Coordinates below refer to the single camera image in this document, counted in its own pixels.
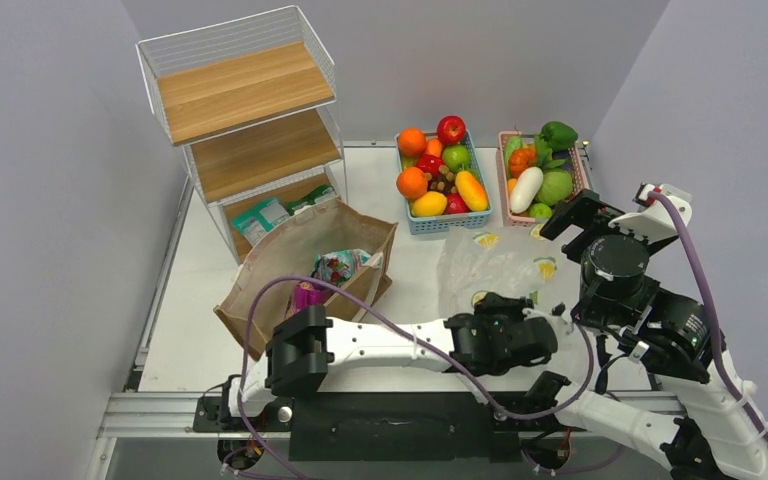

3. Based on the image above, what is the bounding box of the green bell pepper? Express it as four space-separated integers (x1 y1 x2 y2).
540 121 579 152

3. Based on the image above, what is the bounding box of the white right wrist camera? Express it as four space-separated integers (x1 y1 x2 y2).
608 183 693 254

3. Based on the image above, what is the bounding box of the orange fruit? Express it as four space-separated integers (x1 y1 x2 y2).
396 166 428 201
396 127 427 157

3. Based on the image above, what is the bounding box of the orange fruit back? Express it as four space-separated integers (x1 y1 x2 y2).
396 127 427 157

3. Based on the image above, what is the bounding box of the yellow lemon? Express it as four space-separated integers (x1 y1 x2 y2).
410 191 448 218

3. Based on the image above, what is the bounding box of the teal snack packet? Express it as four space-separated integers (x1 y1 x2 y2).
231 197 290 246
312 249 371 286

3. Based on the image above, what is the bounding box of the orange fruit front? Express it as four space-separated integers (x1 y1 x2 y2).
396 166 428 201

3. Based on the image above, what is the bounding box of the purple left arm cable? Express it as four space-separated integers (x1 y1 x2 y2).
236 275 597 480

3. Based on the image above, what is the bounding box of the green snack packet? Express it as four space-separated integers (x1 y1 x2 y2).
284 184 339 216

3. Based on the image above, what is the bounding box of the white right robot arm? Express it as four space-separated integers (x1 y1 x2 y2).
525 184 768 479

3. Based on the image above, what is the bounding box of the white wire wooden shelf rack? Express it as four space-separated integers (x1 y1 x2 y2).
136 5 344 260

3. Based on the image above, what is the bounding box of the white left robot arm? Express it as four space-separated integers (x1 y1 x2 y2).
218 294 558 430

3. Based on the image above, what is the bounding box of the orange pumpkin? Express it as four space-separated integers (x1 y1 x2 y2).
507 147 538 179

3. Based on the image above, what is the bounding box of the white eggplant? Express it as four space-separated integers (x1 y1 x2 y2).
508 167 544 214

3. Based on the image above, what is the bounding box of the yellow orange mango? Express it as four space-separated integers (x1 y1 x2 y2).
455 171 489 212

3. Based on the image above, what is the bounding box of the red apple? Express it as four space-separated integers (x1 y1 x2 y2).
436 115 467 146

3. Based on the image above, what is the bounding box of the purple snack packet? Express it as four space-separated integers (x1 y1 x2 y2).
285 281 330 318

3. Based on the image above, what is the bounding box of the brown jute tote bag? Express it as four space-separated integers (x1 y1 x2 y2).
214 199 397 360

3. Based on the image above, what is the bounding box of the pink plastic vegetable basket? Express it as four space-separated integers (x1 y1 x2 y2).
495 130 592 227

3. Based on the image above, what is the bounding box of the green cabbage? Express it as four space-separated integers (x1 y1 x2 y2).
536 169 574 207

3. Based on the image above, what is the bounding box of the blue plastic fruit basket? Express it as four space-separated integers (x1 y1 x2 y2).
397 130 493 235

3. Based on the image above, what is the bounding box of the red bell pepper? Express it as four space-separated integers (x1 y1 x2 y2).
415 154 444 179

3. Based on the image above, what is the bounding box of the green apple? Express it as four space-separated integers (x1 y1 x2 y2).
441 144 471 173

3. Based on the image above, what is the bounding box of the clear plastic lemon-print bag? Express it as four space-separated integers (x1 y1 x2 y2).
432 227 589 391

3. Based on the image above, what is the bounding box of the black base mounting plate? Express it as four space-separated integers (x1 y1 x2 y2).
191 390 591 464

